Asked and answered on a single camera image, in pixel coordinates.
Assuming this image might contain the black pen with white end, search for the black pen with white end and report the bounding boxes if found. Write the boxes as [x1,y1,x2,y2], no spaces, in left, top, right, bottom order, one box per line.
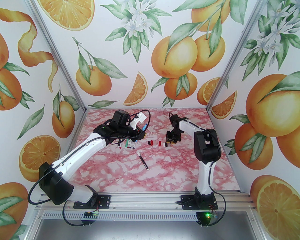
[137,152,150,170]

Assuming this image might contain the aluminium frame bar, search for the aluminium frame bar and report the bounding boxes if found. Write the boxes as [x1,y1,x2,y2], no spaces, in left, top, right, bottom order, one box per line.
[85,107,208,110]
[64,109,86,162]
[207,109,242,193]

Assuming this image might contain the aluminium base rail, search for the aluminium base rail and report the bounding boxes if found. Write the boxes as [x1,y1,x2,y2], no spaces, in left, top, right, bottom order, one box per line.
[35,190,256,211]

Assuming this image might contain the perforated metal cable tray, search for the perforated metal cable tray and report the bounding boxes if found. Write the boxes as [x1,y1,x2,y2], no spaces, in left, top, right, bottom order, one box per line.
[39,210,202,220]

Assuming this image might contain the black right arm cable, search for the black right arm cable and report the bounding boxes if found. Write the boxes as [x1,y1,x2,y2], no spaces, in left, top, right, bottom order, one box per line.
[169,112,227,225]

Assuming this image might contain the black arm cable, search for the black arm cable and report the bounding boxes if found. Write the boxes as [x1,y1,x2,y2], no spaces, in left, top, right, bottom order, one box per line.
[28,109,152,205]
[169,112,227,225]

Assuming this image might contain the black base cable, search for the black base cable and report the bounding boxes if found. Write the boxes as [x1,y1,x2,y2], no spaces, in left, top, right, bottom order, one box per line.
[196,211,223,227]
[62,199,92,227]

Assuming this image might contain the aluminium frame post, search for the aluminium frame post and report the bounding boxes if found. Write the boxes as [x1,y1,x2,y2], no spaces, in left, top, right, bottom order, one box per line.
[28,0,86,113]
[206,0,272,113]

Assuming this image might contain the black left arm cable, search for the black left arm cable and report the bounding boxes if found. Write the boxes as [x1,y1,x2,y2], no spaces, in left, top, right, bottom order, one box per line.
[28,109,152,205]

